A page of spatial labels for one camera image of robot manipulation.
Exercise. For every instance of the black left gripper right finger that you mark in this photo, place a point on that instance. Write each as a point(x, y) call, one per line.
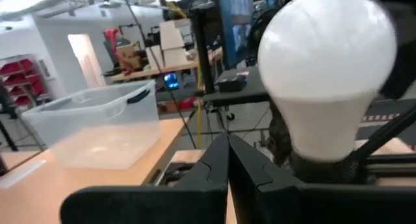
point(308, 204)

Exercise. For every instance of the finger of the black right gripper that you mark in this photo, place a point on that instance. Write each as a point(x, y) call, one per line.
point(256, 39)
point(406, 71)

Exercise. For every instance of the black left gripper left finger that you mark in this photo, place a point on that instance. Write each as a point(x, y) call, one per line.
point(146, 204)

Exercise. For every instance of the white lightbulb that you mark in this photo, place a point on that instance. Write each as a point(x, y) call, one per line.
point(328, 71)

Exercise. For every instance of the blue display panel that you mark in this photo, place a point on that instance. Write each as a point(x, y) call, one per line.
point(234, 29)

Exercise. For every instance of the black box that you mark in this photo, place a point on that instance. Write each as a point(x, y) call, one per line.
point(230, 83)

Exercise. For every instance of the black equipment cart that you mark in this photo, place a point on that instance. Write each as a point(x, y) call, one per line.
point(240, 94)

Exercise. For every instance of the cardboard box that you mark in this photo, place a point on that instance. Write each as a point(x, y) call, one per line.
point(172, 39)

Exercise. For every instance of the small lit screen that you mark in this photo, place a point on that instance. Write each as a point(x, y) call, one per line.
point(171, 80)

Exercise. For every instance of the clear plastic storage bin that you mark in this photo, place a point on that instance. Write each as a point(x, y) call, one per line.
point(97, 120)

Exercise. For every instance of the black tripod pole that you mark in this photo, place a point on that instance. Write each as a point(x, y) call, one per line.
point(156, 64)

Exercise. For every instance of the wooden workbench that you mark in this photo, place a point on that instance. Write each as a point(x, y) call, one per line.
point(156, 70)

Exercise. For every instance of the tan wooden desk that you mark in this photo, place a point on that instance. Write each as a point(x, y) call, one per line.
point(32, 191)

